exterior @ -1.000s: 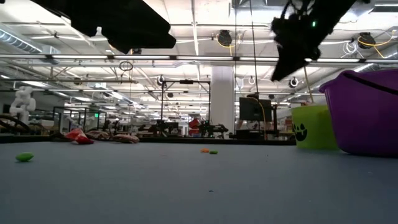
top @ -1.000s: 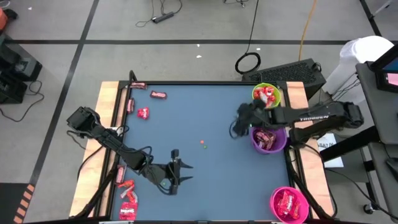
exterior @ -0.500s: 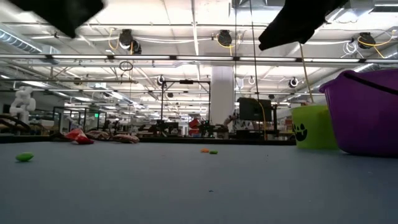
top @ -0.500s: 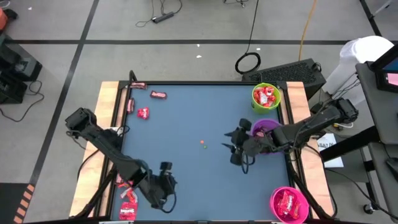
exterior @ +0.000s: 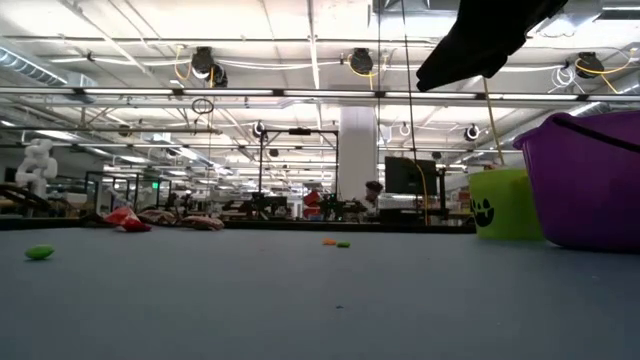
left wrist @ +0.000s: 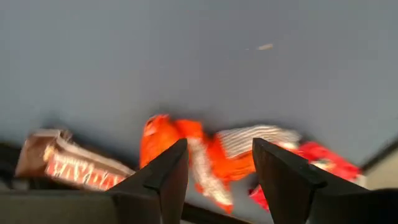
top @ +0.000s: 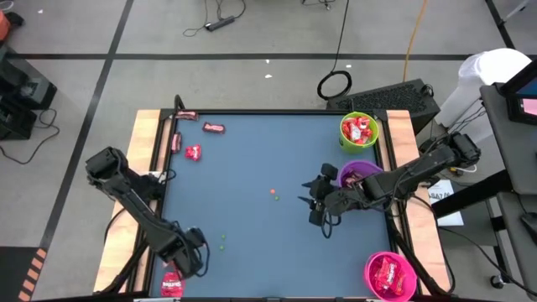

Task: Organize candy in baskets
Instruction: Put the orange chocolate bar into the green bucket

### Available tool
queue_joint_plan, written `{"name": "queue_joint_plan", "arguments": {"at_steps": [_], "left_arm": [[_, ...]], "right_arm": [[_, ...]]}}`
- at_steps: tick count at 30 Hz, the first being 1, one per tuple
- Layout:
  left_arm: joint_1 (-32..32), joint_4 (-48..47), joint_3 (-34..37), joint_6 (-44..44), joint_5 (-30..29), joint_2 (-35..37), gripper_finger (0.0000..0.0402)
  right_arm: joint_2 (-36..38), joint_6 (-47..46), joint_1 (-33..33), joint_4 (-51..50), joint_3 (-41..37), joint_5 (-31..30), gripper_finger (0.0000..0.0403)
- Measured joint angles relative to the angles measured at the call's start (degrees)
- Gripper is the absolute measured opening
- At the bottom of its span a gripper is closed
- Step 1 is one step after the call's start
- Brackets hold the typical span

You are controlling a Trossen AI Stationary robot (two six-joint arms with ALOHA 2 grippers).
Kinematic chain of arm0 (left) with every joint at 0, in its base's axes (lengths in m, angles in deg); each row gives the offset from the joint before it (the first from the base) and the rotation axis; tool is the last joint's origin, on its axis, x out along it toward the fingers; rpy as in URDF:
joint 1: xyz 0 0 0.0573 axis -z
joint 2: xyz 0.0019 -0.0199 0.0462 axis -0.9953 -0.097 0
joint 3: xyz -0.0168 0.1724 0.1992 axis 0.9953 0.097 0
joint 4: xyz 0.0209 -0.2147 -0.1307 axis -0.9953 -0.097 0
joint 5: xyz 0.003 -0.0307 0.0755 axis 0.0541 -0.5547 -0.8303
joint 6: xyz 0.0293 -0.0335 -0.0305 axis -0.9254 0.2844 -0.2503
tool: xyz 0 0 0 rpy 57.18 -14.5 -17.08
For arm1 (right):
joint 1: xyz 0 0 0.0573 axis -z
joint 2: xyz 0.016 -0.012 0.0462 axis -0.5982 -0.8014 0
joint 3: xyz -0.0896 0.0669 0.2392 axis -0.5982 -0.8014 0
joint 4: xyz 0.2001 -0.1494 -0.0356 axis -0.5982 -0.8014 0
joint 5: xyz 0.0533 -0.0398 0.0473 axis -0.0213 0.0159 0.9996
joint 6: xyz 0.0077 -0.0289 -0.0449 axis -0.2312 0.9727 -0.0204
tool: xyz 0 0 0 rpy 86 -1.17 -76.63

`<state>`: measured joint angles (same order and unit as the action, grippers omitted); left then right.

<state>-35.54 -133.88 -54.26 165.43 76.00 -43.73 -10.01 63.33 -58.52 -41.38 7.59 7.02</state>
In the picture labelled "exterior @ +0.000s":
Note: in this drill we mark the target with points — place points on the black frame rig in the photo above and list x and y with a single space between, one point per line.
299 131

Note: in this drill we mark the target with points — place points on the black room monitor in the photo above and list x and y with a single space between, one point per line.
405 175

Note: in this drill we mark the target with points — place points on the small orange loose candy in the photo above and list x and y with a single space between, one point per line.
329 242

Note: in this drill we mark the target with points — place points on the green plastic bucket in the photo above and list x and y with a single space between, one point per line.
510 205

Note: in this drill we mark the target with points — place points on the purple plastic bucket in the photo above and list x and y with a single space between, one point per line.
590 200

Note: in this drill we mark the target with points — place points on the white pillar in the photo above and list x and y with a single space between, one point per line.
357 160

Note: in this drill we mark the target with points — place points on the red candy pack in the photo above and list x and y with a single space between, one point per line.
127 220

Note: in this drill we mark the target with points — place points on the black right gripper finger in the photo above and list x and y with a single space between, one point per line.
440 75

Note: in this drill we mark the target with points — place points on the person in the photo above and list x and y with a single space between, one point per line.
373 192

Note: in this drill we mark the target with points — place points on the black workstation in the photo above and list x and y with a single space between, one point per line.
260 202

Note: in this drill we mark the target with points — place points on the black device green lights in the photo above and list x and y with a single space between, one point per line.
345 206

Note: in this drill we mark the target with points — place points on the small green loose candy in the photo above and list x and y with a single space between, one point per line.
343 244
39 252

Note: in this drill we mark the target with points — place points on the brown chocolate bar wrapper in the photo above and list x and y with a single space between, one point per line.
202 222
157 216

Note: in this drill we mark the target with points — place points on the white robot figure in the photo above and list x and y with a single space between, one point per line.
37 165

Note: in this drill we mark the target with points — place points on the black framed glass enclosure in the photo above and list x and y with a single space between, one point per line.
115 173

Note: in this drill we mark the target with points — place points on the red background object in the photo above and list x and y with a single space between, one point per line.
312 200

